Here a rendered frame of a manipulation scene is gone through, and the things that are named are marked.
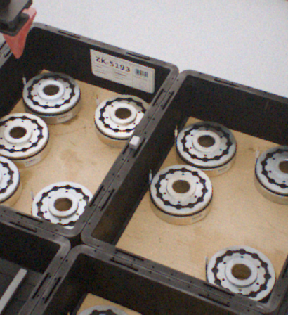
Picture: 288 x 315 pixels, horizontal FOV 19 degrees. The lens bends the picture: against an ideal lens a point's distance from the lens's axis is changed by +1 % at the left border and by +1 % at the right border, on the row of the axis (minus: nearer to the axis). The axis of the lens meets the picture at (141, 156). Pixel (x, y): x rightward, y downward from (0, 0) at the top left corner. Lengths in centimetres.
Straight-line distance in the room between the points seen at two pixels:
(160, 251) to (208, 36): 67
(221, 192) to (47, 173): 30
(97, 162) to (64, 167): 6
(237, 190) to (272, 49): 51
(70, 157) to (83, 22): 52
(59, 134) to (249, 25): 59
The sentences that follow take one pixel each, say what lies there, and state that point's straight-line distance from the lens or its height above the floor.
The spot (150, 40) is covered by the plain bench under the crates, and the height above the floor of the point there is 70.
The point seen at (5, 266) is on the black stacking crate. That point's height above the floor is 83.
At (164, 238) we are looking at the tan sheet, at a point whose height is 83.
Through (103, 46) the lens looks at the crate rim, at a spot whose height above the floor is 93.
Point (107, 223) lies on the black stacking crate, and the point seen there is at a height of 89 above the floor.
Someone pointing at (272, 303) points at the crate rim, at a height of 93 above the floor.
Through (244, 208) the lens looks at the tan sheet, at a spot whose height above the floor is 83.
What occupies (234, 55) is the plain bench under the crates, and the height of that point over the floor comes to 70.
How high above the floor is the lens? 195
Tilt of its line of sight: 50 degrees down
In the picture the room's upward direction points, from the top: 1 degrees counter-clockwise
